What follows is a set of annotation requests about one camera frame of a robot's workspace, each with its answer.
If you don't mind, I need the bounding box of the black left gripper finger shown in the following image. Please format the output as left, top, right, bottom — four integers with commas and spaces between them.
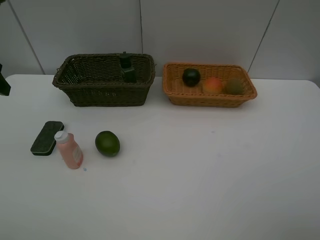
0, 64, 11, 96

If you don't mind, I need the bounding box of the black whiteboard eraser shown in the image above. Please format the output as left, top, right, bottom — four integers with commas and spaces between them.
30, 121, 65, 156

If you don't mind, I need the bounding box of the pink lotion bottle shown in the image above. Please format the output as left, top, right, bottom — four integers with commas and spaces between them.
54, 130, 84, 170

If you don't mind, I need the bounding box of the green lime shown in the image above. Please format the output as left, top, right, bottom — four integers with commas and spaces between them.
95, 130, 121, 157

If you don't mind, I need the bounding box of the black square bottle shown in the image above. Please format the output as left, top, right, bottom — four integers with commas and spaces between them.
119, 51, 137, 83

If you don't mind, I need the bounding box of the dark purple mangosteen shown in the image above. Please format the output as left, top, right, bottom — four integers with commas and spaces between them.
182, 68, 201, 87

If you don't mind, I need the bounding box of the orange bread bun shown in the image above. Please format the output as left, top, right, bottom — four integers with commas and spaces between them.
202, 77, 224, 95

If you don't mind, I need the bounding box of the brown fuzzy kiwi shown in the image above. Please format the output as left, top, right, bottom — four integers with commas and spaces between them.
224, 78, 244, 95

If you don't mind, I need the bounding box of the dark brown wicker basket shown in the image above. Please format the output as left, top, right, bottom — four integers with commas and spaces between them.
52, 53, 156, 107

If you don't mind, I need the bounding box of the tan wicker basket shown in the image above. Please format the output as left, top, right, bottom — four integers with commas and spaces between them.
162, 62, 258, 108

